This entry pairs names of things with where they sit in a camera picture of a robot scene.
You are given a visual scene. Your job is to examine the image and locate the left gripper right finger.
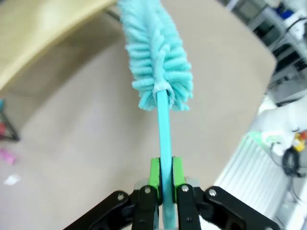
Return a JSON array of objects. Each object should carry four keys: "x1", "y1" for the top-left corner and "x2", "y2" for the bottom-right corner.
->
[{"x1": 172, "y1": 157, "x2": 281, "y2": 230}]

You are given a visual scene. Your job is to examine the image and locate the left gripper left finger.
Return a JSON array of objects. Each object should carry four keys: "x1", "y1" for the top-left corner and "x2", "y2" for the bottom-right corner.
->
[{"x1": 63, "y1": 157, "x2": 163, "y2": 230}]

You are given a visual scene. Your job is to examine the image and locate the teal microfiber duster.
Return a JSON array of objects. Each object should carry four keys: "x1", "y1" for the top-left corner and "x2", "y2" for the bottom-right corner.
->
[{"x1": 117, "y1": 0, "x2": 194, "y2": 230}]

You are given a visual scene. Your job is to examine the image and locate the white ribbed panel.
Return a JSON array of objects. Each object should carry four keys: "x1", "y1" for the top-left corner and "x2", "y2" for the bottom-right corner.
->
[{"x1": 214, "y1": 136, "x2": 292, "y2": 230}]

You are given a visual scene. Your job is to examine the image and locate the orange yellow control box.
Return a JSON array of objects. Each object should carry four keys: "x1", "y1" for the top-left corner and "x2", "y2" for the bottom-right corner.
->
[{"x1": 291, "y1": 130, "x2": 307, "y2": 152}]

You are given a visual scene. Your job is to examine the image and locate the white paper scrap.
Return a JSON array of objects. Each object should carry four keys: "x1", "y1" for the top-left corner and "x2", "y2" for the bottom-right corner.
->
[{"x1": 3, "y1": 173, "x2": 22, "y2": 185}]

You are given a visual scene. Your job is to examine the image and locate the pink paper scrap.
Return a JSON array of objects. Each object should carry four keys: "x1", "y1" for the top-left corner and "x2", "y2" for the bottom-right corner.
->
[{"x1": 0, "y1": 148, "x2": 17, "y2": 165}]

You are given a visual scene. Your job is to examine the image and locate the grey metal storage rack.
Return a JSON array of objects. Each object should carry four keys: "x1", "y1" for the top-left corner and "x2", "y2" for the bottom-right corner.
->
[{"x1": 225, "y1": 0, "x2": 307, "y2": 106}]

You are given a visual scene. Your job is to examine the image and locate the black coiled cable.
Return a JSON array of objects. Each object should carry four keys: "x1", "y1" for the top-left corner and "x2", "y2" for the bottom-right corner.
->
[{"x1": 282, "y1": 147, "x2": 303, "y2": 178}]

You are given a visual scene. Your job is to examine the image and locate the two-tier wood shelf black frame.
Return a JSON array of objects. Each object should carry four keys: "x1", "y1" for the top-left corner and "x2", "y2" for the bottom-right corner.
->
[{"x1": 0, "y1": 0, "x2": 120, "y2": 142}]

